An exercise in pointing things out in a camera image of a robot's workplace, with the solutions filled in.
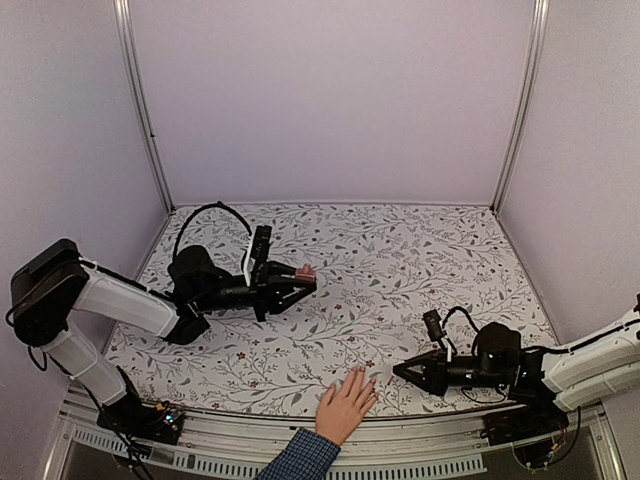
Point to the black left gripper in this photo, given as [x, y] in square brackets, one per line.
[270, 286]

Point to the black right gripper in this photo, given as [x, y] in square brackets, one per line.
[434, 379]

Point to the pink nail polish bottle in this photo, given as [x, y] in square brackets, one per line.
[305, 274]

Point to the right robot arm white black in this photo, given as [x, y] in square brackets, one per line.
[563, 378]

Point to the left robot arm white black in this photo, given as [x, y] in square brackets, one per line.
[59, 281]

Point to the blue checked sleeve forearm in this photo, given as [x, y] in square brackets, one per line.
[308, 456]

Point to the person's bare hand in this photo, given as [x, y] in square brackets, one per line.
[342, 409]

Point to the floral patterned table mat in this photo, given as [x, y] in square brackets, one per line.
[379, 269]

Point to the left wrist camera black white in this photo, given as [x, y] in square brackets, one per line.
[256, 255]

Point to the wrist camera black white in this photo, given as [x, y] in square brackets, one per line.
[436, 333]
[256, 255]

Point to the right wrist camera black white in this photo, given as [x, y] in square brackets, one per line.
[436, 333]

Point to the front aluminium rail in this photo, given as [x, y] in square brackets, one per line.
[215, 445]

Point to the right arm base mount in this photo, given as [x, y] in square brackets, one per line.
[525, 430]

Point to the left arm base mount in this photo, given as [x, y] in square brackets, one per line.
[129, 416]

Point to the left aluminium frame post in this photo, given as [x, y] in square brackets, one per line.
[126, 35]

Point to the aluminium frame post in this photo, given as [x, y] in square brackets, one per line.
[531, 69]
[126, 35]

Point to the right aluminium frame post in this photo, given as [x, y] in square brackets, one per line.
[531, 69]

